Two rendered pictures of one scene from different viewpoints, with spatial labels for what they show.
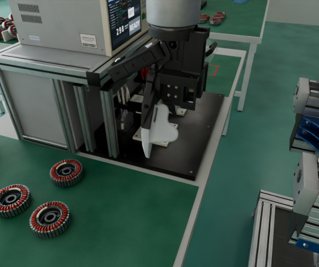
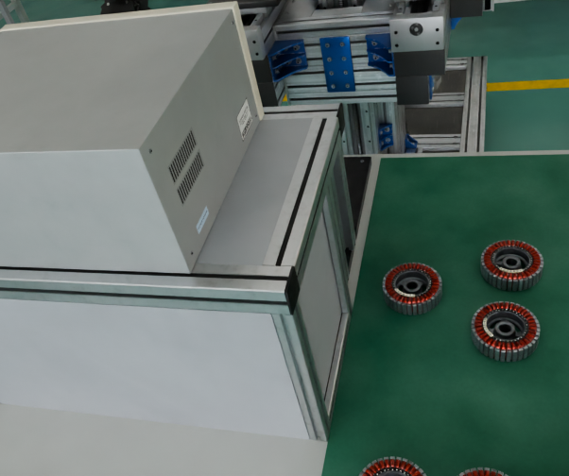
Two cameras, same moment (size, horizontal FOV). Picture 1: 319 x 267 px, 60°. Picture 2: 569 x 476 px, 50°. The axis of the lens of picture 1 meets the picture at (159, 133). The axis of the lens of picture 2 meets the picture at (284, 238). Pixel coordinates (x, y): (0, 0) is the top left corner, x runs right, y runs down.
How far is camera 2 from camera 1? 1.44 m
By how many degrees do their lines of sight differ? 65
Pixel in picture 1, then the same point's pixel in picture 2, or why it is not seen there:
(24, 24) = (185, 207)
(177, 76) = not seen: outside the picture
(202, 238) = not seen: hidden behind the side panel
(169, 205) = (423, 174)
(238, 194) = not seen: hidden behind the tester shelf
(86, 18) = (234, 77)
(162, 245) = (485, 166)
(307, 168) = (415, 16)
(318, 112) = (269, 40)
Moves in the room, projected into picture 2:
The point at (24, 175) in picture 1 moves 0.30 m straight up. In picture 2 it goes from (435, 359) to (430, 234)
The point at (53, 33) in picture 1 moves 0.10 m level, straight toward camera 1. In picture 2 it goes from (217, 163) to (277, 137)
